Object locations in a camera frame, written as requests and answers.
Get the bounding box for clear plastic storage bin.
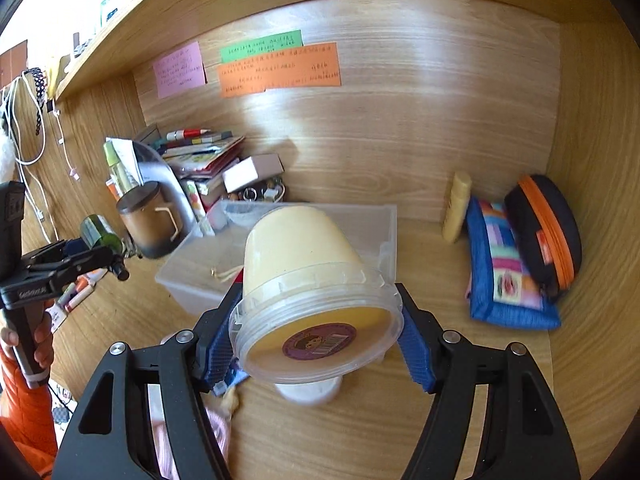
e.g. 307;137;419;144
155;200;397;316

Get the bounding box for white powder puff container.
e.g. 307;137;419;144
274;376;343;406

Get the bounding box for yellow cream plastic jar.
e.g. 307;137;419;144
229;204;404;384

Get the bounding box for beige spiral seashell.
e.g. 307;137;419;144
220;385;240;419

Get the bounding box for person's left hand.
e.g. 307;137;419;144
0;311;56;371

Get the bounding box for green spray bottle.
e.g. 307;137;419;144
103;141;137;195

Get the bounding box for brown ceramic mug with lid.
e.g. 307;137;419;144
116;181;183;259

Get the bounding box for white file holder with papers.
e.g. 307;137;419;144
106;138;196;240

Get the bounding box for fruit pattern box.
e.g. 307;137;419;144
180;179;215;236

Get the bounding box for blue patchwork pouch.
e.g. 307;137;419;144
465;197;561;330

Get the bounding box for stack of books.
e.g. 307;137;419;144
144;129;245;198

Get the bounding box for white ceramic bowl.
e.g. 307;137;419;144
221;200;280;230

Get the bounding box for small white cardboard box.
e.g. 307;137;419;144
222;153;284;193

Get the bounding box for black orange zip case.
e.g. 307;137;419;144
504;174;582;302

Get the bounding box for pink sticky note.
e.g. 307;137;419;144
153;41;206;99

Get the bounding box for yellow lotion tube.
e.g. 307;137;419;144
442;171;472;243

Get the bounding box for green sticky note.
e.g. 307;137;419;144
220;29;304;63

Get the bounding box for orange sticky note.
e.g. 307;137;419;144
217;42;342;99

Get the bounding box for white charging cable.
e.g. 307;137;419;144
0;66;82;246

